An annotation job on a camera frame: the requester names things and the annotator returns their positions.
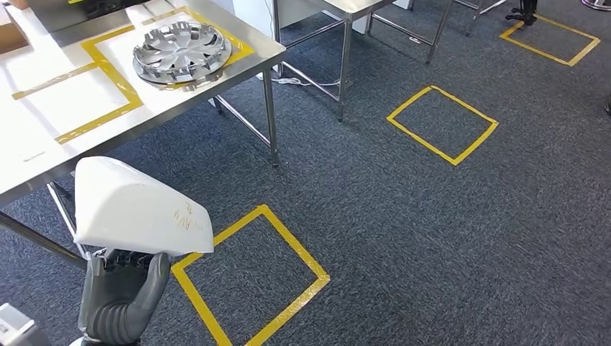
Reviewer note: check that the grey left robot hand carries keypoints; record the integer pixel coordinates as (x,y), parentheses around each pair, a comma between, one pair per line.
(119,281)

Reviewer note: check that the white plastic shell part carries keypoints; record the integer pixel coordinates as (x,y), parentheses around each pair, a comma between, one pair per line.
(133,205)

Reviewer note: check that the steel workbench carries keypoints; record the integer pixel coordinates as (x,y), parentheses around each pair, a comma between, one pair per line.
(71,100)

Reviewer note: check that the silver metal wheel part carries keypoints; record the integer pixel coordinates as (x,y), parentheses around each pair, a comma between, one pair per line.
(181,50)

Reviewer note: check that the steel table leg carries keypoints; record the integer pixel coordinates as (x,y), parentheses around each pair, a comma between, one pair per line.
(43,241)

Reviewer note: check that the yellow floor tape square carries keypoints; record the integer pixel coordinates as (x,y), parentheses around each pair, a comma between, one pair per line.
(534,49)
(420,138)
(296,248)

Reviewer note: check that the black stand base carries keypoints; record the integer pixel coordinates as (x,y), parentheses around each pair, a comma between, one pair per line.
(522,14)

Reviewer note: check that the chrome stanchion base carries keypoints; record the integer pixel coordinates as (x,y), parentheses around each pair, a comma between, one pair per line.
(596,4)

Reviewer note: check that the steel frame table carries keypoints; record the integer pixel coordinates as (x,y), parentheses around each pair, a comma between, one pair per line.
(353,5)

